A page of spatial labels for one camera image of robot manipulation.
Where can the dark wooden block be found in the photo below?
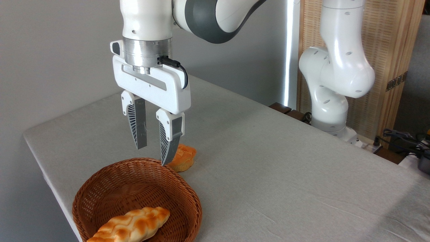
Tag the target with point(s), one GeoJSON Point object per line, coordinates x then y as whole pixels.
{"type": "Point", "coordinates": [297, 115]}
{"type": "Point", "coordinates": [280, 107]}

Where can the long braided bread loaf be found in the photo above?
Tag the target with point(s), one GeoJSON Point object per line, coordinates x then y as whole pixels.
{"type": "Point", "coordinates": [134, 223]}

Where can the black power plug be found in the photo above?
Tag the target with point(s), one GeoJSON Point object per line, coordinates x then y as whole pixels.
{"type": "Point", "coordinates": [377, 142]}

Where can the brown wicker basket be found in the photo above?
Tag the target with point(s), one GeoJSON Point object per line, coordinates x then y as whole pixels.
{"type": "Point", "coordinates": [134, 181]}

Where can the small round bread bun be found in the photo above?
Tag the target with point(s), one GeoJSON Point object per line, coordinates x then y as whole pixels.
{"type": "Point", "coordinates": [184, 158]}

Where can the grey tablecloth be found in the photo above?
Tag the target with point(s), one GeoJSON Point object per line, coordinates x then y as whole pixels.
{"type": "Point", "coordinates": [285, 168]}

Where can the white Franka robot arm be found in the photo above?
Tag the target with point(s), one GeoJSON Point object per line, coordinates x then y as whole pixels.
{"type": "Point", "coordinates": [339, 70]}

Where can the wooden folding screen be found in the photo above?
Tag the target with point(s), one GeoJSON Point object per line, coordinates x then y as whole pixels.
{"type": "Point", "coordinates": [386, 33]}

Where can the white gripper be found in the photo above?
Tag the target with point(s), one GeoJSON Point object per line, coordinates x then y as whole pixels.
{"type": "Point", "coordinates": [151, 85]}

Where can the metal screen hinge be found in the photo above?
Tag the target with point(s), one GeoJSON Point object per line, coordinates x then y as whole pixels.
{"type": "Point", "coordinates": [396, 81]}

